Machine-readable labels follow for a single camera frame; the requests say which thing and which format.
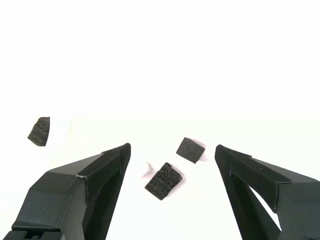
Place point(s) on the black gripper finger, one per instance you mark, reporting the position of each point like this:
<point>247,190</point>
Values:
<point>65,197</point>
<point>295,200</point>

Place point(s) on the white foam cube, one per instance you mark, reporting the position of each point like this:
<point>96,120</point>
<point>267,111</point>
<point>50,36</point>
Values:
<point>149,168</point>

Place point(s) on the black foam cube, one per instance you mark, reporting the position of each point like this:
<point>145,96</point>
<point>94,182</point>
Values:
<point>191,150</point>
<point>163,181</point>
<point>40,131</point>

